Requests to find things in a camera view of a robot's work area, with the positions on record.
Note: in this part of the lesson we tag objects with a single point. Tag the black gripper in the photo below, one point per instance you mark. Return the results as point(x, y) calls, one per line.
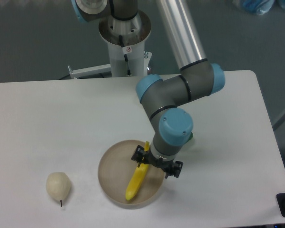
point(153, 157)

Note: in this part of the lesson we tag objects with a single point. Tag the yellow toy banana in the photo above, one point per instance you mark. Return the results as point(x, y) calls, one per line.
point(136, 181)

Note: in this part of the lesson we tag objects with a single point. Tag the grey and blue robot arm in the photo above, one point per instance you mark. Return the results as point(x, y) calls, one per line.
point(161, 99)

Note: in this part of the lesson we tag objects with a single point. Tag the beige round plate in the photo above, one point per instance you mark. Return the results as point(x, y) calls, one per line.
point(115, 171)

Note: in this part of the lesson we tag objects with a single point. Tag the green toy bell pepper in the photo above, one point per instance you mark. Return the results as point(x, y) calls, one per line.
point(191, 136)

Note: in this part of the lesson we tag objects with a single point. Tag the pale cream toy pear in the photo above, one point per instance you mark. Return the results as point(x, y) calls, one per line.
point(58, 186)

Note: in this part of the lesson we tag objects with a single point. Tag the grey table leg strut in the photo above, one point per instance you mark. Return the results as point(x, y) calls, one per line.
point(279, 120)

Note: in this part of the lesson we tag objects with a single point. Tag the blue plastic bag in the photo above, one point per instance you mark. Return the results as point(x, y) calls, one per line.
point(255, 7)

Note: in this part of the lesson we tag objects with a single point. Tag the white metal frame bracket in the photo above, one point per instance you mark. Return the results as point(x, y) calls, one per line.
point(89, 72)

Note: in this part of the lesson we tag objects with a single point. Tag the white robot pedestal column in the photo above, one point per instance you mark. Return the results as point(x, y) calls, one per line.
point(126, 44)

